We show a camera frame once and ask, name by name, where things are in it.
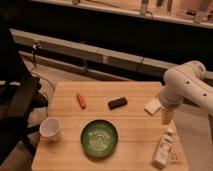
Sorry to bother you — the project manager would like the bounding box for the black cable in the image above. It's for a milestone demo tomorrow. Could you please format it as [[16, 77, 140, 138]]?
[[31, 41, 57, 93]]

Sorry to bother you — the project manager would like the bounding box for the white cup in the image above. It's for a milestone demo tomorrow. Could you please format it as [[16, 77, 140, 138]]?
[[39, 117, 61, 142]]

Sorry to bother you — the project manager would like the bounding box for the white lotion bottle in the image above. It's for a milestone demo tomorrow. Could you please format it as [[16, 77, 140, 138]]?
[[153, 128, 173, 168]]

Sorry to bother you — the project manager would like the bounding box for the orange carrot toy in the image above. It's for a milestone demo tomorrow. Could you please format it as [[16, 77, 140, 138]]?
[[76, 93, 87, 109]]

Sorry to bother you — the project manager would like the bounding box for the white sponge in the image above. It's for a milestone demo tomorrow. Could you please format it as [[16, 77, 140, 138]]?
[[144, 97, 161, 116]]

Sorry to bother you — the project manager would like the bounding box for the green plate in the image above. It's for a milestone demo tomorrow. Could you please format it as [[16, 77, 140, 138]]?
[[80, 119, 118, 158]]

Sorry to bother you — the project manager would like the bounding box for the black eraser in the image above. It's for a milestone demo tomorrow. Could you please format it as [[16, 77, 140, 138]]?
[[108, 97, 127, 110]]

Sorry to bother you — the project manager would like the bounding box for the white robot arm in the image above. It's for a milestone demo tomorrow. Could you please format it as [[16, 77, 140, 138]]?
[[159, 61, 213, 124]]

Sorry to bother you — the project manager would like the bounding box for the black chair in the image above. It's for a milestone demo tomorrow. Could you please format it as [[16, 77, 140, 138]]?
[[0, 17, 48, 166]]

